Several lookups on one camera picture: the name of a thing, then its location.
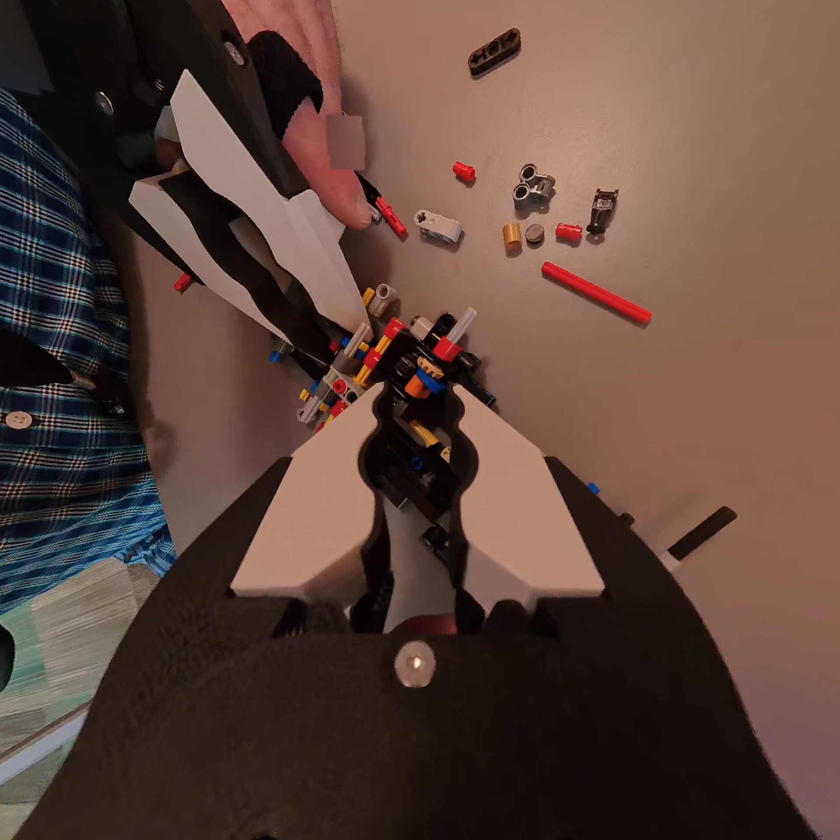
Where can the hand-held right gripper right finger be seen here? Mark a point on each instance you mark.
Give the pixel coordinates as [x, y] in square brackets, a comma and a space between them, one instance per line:
[525, 518]

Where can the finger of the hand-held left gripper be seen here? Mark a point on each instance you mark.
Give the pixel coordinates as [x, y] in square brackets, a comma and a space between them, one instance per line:
[154, 207]
[216, 144]

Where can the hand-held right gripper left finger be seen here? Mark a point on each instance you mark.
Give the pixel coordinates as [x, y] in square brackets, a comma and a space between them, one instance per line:
[308, 518]

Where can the multicoloured lego technic model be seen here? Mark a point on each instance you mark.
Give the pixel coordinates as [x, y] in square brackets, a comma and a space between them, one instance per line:
[420, 367]

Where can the small red lego pin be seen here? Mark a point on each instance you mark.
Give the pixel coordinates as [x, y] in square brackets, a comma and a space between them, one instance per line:
[464, 171]
[184, 283]

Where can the long red lego axle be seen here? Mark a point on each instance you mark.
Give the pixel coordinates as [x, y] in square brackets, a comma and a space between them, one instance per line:
[594, 292]

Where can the yellow lego bush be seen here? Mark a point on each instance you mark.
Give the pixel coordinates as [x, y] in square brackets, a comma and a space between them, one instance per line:
[512, 235]

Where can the dark grey round lego tile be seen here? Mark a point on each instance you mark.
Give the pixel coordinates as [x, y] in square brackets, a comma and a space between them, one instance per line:
[535, 233]

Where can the red lego bush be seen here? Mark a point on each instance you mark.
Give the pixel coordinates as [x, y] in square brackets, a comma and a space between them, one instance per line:
[569, 232]

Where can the black lego beam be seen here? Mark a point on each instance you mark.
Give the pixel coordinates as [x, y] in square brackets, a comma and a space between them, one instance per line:
[495, 50]

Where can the small black lego connector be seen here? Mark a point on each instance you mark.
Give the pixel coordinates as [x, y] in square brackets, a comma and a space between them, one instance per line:
[602, 210]

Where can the grey double lego connector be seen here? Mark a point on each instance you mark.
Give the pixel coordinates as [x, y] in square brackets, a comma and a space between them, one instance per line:
[533, 187]

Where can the person's left hand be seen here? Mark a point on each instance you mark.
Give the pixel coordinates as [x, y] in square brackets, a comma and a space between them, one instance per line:
[338, 197]

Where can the blue plaid shirt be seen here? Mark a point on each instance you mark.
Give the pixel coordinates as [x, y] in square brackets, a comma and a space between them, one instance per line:
[65, 262]

